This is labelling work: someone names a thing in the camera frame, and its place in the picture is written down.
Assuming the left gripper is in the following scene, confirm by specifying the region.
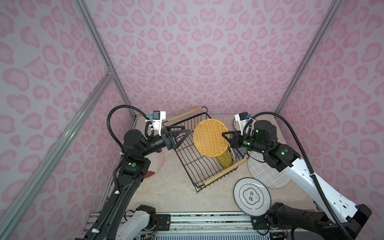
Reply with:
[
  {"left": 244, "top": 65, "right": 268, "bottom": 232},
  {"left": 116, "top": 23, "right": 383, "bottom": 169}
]
[{"left": 141, "top": 125, "right": 190, "bottom": 160}]

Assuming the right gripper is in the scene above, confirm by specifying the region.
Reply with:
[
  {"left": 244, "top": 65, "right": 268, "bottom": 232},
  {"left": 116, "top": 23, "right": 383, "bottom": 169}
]
[{"left": 221, "top": 129, "right": 268, "bottom": 154}]

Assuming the orange woven plate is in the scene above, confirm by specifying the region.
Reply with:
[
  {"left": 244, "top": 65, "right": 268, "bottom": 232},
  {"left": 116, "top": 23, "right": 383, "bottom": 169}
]
[{"left": 193, "top": 119, "right": 229, "bottom": 158}]

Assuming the yellow-green woven plate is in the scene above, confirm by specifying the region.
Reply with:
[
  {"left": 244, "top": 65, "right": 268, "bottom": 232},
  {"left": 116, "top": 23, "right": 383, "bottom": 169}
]
[{"left": 216, "top": 147, "right": 236, "bottom": 169}]

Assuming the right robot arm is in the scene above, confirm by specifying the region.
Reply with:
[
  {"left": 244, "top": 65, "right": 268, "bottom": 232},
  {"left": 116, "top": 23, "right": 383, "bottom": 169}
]
[{"left": 221, "top": 120, "right": 372, "bottom": 240}]

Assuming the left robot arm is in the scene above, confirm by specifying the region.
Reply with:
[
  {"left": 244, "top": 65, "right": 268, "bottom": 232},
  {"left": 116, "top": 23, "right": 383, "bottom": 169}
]
[{"left": 83, "top": 126, "right": 191, "bottom": 240}]

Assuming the white plate orange sunburst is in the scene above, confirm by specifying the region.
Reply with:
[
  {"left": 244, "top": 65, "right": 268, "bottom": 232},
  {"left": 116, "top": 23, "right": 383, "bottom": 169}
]
[{"left": 233, "top": 119, "right": 240, "bottom": 131}]

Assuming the pastel abstract pattern plate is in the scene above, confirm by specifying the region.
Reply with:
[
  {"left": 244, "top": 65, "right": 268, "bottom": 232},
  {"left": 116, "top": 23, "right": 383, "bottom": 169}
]
[{"left": 145, "top": 152, "right": 165, "bottom": 179}]

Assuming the white grid pattern plate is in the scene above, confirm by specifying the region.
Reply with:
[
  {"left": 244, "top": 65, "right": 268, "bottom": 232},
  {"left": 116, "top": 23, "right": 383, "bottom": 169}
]
[{"left": 247, "top": 152, "right": 290, "bottom": 189}]

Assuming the white plate black rim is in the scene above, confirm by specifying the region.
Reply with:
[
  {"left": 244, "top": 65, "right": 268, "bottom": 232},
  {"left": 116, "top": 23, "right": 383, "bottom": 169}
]
[{"left": 233, "top": 178, "right": 272, "bottom": 217}]

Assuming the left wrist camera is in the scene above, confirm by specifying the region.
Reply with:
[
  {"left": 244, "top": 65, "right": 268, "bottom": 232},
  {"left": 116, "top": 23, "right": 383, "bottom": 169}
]
[{"left": 146, "top": 111, "right": 166, "bottom": 136}]

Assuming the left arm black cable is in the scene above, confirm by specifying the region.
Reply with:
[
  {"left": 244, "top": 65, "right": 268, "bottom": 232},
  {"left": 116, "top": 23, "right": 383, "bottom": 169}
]
[{"left": 106, "top": 104, "right": 149, "bottom": 152}]

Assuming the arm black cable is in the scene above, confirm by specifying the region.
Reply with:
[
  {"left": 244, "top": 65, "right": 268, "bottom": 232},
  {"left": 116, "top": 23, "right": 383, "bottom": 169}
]
[
  {"left": 106, "top": 104, "right": 149, "bottom": 152},
  {"left": 242, "top": 111, "right": 346, "bottom": 240}
]

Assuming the black wire dish rack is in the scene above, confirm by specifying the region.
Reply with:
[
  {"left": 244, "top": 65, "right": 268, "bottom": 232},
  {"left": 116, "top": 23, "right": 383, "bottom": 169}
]
[{"left": 163, "top": 107, "right": 247, "bottom": 192}]

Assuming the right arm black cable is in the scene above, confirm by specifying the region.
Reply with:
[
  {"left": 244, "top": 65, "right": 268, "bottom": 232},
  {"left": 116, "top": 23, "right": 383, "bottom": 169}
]
[{"left": 242, "top": 111, "right": 346, "bottom": 240}]

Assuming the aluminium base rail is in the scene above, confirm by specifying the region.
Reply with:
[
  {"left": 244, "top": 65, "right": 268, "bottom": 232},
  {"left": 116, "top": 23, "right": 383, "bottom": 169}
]
[{"left": 80, "top": 209, "right": 344, "bottom": 240}]

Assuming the aluminium frame strut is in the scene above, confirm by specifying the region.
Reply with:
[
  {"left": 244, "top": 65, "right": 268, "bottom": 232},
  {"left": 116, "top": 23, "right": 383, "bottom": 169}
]
[{"left": 1, "top": 73, "right": 115, "bottom": 240}]

